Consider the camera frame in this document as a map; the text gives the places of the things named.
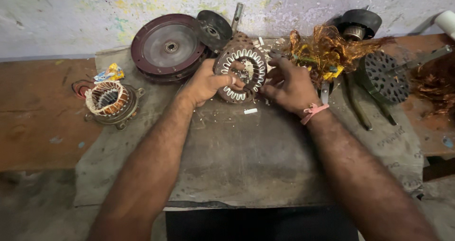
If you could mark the person's left hand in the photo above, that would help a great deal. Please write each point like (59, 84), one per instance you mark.
(202, 84)

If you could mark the person's right hand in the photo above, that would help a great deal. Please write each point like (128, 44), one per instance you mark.
(289, 86)

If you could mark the round fan stator core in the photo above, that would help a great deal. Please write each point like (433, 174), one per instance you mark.
(245, 56)

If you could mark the pink wrist thread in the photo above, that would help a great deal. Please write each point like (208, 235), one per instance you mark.
(312, 112)

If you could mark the white paper insulation strip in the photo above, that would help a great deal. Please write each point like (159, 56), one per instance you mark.
(250, 111)

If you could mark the maroon fan motor cover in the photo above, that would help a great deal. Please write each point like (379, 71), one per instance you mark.
(161, 47)

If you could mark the dark fan motor cover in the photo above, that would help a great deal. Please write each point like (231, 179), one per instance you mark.
(215, 29)

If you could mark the metal shaft rod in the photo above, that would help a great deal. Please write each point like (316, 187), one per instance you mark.
(237, 17)

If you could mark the grey cloth work mat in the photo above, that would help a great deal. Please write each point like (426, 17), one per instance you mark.
(241, 155)

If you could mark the black fan rotor with shaft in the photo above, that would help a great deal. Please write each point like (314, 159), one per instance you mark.
(358, 23)

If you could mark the wound copper motor stator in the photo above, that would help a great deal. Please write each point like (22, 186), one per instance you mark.
(110, 100)

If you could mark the crumpled yellow blue wrapper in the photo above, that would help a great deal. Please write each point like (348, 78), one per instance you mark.
(109, 73)

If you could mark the perforated metal motor cap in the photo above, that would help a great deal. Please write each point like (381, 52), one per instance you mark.
(387, 77)

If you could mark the wooden workbench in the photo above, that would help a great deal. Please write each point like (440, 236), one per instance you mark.
(46, 116)

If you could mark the white plastic pipe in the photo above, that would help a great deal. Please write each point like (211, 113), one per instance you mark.
(446, 22)

